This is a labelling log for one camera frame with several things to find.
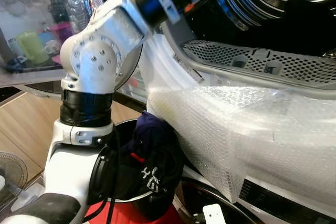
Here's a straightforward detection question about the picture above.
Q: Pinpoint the black garment with white print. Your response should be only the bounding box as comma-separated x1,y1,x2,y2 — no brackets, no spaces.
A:
113,135,184,204

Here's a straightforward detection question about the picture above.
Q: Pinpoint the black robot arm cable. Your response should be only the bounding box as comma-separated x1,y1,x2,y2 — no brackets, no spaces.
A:
97,130,121,222

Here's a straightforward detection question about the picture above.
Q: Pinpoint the red stool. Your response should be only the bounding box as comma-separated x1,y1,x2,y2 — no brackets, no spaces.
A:
84,199,184,224

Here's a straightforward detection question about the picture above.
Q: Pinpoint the white fan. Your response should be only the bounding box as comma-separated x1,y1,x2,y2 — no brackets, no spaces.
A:
0,152,28,211

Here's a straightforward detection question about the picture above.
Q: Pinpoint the black laundry bucket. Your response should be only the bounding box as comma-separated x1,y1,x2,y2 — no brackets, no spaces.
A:
87,118,185,220

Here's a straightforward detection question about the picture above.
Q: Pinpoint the clear bubble wrap sheet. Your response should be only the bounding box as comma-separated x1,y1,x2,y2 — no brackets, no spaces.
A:
138,27,336,205

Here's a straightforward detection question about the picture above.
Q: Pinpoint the white washing machine dark panel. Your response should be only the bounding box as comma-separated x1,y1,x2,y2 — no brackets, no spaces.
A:
176,166,336,224

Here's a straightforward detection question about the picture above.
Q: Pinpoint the white front-load dryer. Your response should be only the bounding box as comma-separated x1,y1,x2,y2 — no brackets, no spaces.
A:
118,0,336,219

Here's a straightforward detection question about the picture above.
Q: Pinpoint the navy blue garment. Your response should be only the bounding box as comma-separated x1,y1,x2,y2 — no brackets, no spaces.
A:
134,111,176,156

